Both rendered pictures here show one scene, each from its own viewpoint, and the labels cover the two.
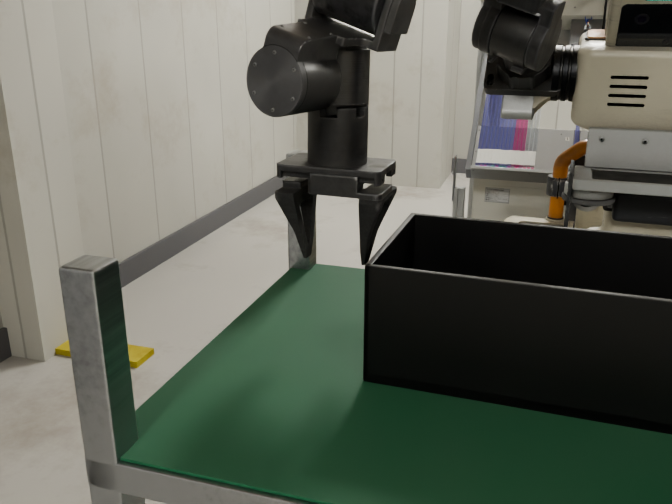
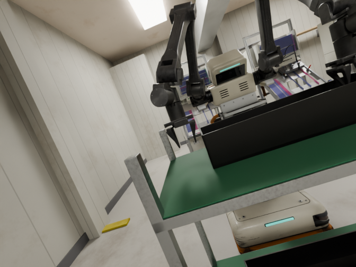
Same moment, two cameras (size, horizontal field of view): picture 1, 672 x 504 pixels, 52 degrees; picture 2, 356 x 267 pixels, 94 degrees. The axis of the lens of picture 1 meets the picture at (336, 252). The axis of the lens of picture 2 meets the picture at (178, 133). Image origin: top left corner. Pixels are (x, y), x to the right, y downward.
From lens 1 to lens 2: 19 cm
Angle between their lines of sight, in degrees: 17
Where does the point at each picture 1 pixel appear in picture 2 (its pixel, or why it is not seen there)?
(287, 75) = (162, 94)
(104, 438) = (156, 213)
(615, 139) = (227, 104)
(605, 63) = (216, 89)
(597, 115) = (220, 101)
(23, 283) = (86, 216)
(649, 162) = (236, 106)
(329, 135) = (175, 110)
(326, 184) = (179, 123)
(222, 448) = (192, 199)
